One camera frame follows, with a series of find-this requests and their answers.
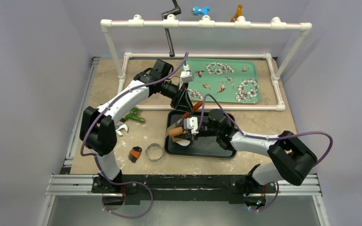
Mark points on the white PVC pipe frame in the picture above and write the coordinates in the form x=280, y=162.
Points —
x=206, y=23

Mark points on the aluminium rail frame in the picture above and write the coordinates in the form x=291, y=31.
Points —
x=79, y=185

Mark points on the white dough ball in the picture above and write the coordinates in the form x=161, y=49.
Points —
x=183, y=142

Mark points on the metal scraper orange handle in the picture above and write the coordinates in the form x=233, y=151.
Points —
x=186, y=115

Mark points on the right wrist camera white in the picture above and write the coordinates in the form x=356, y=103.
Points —
x=190, y=125

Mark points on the black baking tray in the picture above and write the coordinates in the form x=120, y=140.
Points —
x=203, y=147

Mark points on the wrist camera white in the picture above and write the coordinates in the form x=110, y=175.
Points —
x=190, y=125
x=186, y=75

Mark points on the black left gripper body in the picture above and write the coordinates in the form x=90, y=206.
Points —
x=175, y=101

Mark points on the small orange black brush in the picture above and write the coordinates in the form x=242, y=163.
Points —
x=134, y=154

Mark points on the blue plastic toy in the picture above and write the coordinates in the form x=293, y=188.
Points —
x=196, y=10

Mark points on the green floral tray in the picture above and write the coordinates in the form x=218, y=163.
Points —
x=230, y=81

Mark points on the red handled adjustable wrench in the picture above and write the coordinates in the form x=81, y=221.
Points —
x=121, y=127

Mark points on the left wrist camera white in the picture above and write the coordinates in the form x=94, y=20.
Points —
x=186, y=75

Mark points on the wooden double-ended rolling pin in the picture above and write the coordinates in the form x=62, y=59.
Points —
x=177, y=134

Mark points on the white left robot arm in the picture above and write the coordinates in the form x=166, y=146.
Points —
x=97, y=131

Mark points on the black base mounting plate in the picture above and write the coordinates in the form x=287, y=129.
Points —
x=234, y=189

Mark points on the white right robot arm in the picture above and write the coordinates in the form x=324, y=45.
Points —
x=291, y=159

